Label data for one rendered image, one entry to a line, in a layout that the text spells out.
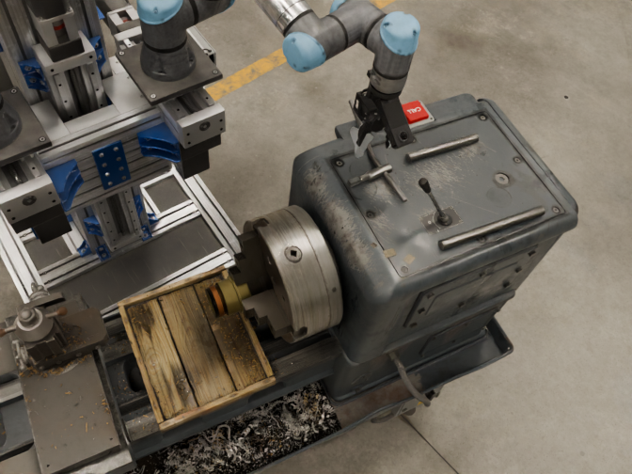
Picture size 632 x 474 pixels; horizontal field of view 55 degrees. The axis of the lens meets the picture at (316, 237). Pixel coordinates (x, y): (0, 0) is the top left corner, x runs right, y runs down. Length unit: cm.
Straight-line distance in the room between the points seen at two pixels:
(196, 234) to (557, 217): 153
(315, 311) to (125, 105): 85
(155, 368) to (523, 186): 102
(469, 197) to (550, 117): 226
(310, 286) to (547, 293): 181
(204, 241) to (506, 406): 142
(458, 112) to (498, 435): 144
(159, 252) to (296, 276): 129
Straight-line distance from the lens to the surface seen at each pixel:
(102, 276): 253
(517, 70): 390
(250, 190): 296
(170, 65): 174
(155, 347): 163
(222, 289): 142
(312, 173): 146
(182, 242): 256
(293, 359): 162
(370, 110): 134
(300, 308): 135
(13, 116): 170
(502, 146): 163
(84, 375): 154
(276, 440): 184
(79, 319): 155
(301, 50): 117
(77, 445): 150
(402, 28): 121
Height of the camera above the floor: 238
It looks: 57 degrees down
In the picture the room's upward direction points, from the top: 10 degrees clockwise
